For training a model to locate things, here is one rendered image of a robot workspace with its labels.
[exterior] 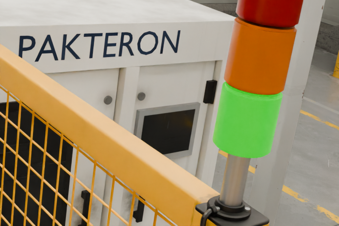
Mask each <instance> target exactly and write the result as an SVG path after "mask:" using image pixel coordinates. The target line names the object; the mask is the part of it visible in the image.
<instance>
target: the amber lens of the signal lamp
mask: <svg viewBox="0 0 339 226"><path fill-rule="evenodd" d="M296 33H297V29H296V28H295V26H294V27H274V26H267V25H262V24H257V23H253V22H250V21H247V20H244V19H242V18H240V17H239V16H238V17H237V18H235V19H234V24H233V30H232V35H231V41H230V46H229V52H228V58H227V63H226V67H225V73H224V80H225V81H226V82H227V83H228V84H229V85H230V86H232V87H233V88H236V89H238V90H241V91H245V92H249V93H253V94H260V95H275V94H279V93H280V92H282V91H284V88H285V83H286V79H287V74H288V70H289V65H290V60H291V56H292V51H293V46H294V42H295V37H296Z"/></svg>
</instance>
